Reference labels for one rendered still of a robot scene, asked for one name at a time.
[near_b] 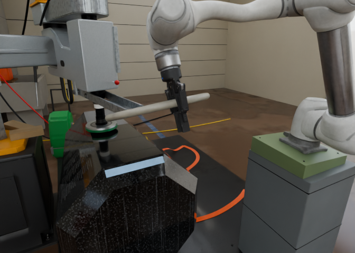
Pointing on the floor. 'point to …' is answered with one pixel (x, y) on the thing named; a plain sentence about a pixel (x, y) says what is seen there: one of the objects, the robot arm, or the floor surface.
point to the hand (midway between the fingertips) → (181, 122)
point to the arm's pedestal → (292, 208)
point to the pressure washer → (58, 128)
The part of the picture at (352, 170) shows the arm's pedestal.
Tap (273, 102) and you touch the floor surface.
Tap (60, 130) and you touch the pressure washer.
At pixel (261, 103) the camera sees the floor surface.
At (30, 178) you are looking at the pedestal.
